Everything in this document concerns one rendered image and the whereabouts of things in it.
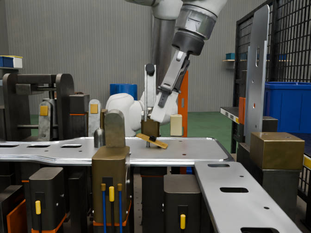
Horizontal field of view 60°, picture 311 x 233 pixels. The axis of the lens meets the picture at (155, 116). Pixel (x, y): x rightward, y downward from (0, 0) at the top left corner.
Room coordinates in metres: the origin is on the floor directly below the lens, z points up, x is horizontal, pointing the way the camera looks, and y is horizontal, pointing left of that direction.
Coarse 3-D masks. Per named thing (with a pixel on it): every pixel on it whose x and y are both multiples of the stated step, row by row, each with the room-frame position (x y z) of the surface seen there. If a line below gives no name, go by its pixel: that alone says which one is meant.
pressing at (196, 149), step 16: (0, 144) 0.71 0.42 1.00; (16, 144) 0.71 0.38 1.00; (32, 144) 0.71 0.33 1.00; (48, 144) 0.71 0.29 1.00; (64, 144) 0.71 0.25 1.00; (80, 144) 0.71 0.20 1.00; (128, 144) 0.71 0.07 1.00; (144, 144) 0.71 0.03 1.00; (176, 144) 0.71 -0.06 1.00; (192, 144) 0.71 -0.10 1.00; (208, 144) 0.71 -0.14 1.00; (0, 160) 0.60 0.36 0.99; (16, 160) 0.60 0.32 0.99; (32, 160) 0.59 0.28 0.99; (48, 160) 0.58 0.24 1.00; (64, 160) 0.58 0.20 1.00; (80, 160) 0.58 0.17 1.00; (144, 160) 0.58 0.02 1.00; (160, 160) 0.58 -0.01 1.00; (176, 160) 0.58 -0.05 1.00; (192, 160) 0.58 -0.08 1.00; (208, 160) 0.58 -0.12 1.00; (224, 160) 0.58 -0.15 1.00
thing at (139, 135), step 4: (140, 136) 0.68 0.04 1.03; (144, 136) 0.69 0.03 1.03; (148, 136) 0.71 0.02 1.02; (152, 136) 0.69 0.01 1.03; (148, 140) 0.67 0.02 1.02; (152, 140) 0.68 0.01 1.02; (156, 140) 0.70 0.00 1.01; (156, 144) 0.66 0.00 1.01; (160, 144) 0.67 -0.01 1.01; (164, 144) 0.68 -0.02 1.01
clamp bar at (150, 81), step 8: (152, 64) 0.81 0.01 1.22; (144, 72) 0.83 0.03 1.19; (152, 72) 0.81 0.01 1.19; (144, 80) 0.83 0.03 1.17; (152, 80) 0.84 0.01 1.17; (144, 88) 0.83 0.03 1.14; (152, 88) 0.84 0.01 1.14; (144, 96) 0.82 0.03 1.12; (152, 96) 0.83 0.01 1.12; (144, 104) 0.82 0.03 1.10; (152, 104) 0.83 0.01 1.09; (144, 112) 0.82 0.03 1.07; (144, 120) 0.81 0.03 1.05
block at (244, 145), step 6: (240, 144) 0.71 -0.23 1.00; (246, 144) 0.71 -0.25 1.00; (240, 150) 0.71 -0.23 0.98; (246, 150) 0.66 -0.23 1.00; (240, 156) 0.70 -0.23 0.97; (246, 156) 0.65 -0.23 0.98; (240, 162) 0.70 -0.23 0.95; (246, 162) 0.65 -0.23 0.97; (246, 168) 0.65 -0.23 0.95; (246, 192) 0.65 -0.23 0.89
